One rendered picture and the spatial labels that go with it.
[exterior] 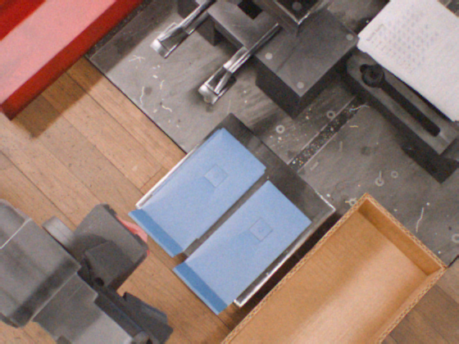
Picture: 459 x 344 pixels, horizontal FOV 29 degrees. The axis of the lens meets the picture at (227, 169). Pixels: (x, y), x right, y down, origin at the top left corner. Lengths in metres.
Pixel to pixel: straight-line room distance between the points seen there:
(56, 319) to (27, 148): 0.38
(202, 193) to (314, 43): 0.21
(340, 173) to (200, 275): 0.21
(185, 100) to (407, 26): 0.28
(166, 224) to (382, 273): 0.25
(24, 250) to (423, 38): 0.58
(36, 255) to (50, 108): 0.42
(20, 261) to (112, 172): 0.38
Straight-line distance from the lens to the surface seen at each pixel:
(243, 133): 1.04
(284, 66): 1.00
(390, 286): 1.04
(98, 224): 0.85
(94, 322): 0.74
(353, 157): 1.07
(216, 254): 1.00
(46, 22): 1.13
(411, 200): 1.07
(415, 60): 1.07
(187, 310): 1.02
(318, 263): 1.03
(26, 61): 1.11
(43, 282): 0.70
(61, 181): 1.06
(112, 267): 0.81
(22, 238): 0.69
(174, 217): 1.01
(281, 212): 1.02
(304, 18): 0.86
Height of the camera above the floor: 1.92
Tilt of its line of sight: 75 degrees down
